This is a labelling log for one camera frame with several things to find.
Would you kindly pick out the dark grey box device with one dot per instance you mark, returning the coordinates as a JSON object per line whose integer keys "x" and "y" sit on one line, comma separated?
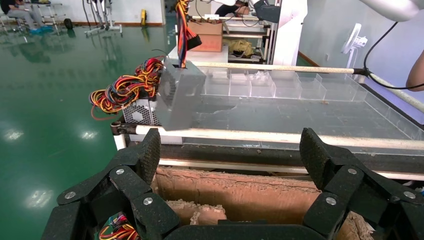
{"x": 265, "y": 11}

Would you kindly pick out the dark grey rack surface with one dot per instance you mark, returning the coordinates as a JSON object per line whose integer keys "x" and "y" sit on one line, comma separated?
{"x": 298, "y": 116}

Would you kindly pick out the metal shelf cart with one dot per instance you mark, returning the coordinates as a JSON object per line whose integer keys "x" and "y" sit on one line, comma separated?
{"x": 245, "y": 34}

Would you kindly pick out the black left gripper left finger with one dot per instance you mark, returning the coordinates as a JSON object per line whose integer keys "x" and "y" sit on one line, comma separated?
{"x": 132, "y": 185}

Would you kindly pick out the person bare forearm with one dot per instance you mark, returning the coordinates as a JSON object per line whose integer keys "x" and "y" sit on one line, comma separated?
{"x": 417, "y": 73}

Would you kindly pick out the grey metal power supply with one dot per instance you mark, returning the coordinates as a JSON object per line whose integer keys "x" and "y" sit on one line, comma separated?
{"x": 180, "y": 96}

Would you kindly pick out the white standing fan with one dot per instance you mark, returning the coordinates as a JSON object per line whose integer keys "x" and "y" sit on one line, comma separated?
{"x": 352, "y": 39}

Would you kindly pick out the brown red cardboard carton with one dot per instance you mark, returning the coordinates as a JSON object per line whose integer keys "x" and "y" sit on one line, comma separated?
{"x": 205, "y": 38}

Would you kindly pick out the yellow floor sign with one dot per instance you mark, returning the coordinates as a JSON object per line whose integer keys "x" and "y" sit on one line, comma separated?
{"x": 143, "y": 17}

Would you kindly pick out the perforated silver power supply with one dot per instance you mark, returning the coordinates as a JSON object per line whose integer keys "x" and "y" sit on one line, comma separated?
{"x": 139, "y": 114}

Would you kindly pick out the brown cardboard box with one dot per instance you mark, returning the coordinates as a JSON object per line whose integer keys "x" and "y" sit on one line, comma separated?
{"x": 248, "y": 195}

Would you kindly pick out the yellow bag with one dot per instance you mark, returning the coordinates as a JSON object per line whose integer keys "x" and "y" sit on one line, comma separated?
{"x": 242, "y": 46}

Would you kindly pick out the white pipe rack frame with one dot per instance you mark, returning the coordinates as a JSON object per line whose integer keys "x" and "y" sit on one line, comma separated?
{"x": 265, "y": 136}

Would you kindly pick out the seated person grey trousers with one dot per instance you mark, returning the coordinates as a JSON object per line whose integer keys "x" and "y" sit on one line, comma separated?
{"x": 23, "y": 15}

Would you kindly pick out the white metal stand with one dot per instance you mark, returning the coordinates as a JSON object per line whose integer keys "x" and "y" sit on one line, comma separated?
{"x": 107, "y": 28}

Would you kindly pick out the person in black shirt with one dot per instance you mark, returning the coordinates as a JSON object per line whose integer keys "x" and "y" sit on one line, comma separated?
{"x": 228, "y": 10}

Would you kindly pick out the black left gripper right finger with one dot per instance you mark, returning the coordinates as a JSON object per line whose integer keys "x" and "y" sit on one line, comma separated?
{"x": 344, "y": 185}

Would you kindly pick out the clear plastic divider tray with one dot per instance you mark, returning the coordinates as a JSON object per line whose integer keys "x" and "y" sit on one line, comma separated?
{"x": 258, "y": 86}

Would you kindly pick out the white pillar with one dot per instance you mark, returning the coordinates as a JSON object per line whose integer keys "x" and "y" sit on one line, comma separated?
{"x": 288, "y": 36}

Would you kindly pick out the black wheel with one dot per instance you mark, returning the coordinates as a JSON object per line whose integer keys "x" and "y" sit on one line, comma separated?
{"x": 68, "y": 24}

